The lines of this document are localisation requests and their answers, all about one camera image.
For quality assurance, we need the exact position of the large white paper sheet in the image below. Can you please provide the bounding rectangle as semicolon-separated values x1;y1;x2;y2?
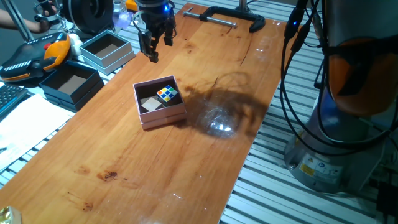
0;93;74;172

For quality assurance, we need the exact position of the black C-clamp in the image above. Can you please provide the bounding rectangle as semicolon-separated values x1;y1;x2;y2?
182;6;267;34

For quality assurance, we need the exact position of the small Rubik's cube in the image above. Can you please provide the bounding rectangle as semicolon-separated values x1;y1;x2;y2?
156;85;179;107

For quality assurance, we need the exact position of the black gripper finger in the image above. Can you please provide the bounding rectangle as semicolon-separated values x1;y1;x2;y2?
138;29;160;63
163;20;175;47

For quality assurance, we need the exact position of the black computer keyboard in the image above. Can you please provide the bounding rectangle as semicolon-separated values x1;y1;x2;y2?
0;83;29;118

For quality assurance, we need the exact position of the light grey-blue gift box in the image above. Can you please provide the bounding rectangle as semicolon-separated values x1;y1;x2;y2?
80;29;137;76

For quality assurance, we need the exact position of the person hand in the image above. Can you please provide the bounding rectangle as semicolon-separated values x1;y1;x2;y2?
37;8;58;34

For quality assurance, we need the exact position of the person forearm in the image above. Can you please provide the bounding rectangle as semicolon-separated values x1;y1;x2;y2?
0;8;43;34

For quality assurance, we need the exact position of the small white ball figure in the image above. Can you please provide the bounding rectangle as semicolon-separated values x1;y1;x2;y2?
68;33;83;57

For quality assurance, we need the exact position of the orange wooden board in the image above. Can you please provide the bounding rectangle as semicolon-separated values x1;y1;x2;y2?
0;2;292;224

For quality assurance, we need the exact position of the grey metal pole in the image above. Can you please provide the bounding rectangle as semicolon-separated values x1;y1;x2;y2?
2;0;35;43

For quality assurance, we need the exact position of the black orange teach pendant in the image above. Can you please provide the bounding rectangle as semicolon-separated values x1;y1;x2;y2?
0;32;72;83

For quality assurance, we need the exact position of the pink square gift box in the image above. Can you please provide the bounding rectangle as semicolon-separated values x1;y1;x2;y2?
132;75;188;131

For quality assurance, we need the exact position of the plain beige cube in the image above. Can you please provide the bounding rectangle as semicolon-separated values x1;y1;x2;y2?
140;96;164;113

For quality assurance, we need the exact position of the black filament spool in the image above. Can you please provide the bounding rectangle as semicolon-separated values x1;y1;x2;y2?
61;0;114;35

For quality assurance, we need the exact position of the translucent purple plastic bag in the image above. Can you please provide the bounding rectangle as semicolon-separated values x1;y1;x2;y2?
112;11;134;30

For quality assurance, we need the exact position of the dark blue gift box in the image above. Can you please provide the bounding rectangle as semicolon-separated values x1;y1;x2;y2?
39;60;105;112

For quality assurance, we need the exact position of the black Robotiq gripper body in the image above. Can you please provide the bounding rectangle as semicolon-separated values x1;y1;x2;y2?
136;0;177;32

